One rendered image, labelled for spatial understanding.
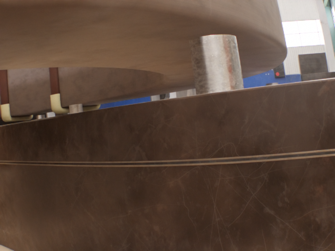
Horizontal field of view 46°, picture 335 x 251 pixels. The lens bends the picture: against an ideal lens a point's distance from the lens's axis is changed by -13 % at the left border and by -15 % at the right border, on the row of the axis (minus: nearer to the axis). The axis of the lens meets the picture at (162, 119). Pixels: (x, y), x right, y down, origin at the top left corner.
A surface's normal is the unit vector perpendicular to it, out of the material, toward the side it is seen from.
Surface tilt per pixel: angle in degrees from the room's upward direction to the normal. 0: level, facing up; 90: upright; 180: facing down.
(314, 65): 90
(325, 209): 90
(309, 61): 90
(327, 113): 90
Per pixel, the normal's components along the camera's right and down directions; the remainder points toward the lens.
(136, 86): -0.89, 0.11
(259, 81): -0.30, 0.04
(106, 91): -0.76, 0.10
